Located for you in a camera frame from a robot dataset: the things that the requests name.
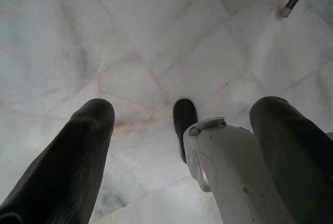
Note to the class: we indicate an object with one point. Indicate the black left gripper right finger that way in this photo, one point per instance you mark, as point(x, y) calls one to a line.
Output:
point(294, 156)

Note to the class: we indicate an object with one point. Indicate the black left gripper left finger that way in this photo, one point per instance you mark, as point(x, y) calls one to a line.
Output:
point(59, 166)

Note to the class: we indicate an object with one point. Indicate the black robot foot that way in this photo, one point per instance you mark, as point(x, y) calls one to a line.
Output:
point(184, 119)

